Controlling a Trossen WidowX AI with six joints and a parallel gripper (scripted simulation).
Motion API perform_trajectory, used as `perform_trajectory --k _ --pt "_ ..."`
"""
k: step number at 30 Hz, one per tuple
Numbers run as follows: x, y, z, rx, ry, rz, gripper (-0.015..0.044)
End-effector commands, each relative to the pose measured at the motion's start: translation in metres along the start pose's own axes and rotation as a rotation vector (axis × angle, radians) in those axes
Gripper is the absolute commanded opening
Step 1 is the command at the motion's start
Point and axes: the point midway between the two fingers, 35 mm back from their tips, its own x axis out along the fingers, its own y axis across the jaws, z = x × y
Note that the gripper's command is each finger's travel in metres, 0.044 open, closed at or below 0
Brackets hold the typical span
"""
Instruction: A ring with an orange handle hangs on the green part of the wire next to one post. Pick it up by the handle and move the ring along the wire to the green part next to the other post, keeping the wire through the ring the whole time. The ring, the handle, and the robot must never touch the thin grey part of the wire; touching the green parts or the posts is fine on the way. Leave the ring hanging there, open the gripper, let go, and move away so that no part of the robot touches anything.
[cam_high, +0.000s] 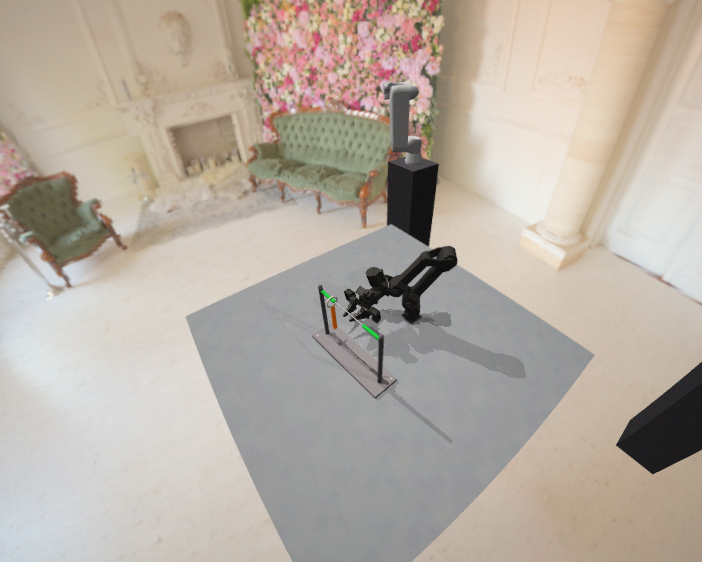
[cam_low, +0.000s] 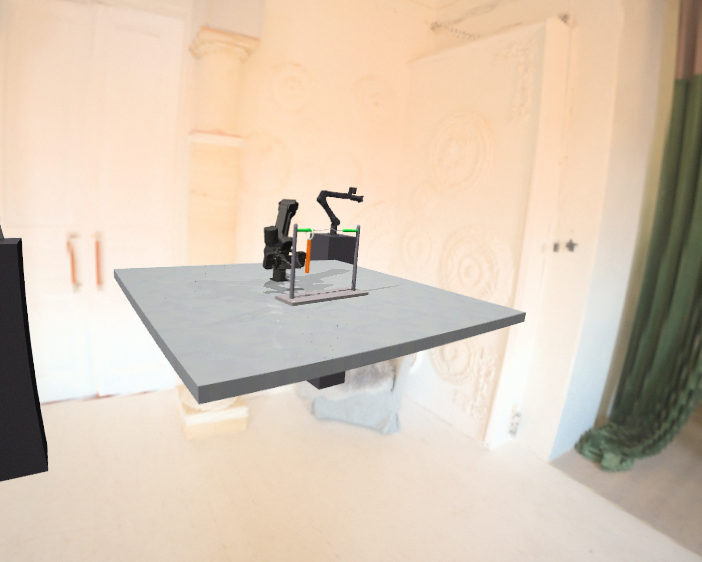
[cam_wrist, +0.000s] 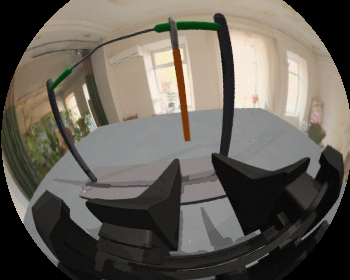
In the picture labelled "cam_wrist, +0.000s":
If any orange handle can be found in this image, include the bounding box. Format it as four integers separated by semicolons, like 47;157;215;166
167;16;190;141

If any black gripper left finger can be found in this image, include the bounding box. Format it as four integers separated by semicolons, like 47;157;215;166
85;159;181;251

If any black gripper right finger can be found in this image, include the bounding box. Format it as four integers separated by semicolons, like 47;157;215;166
211;152;310;236

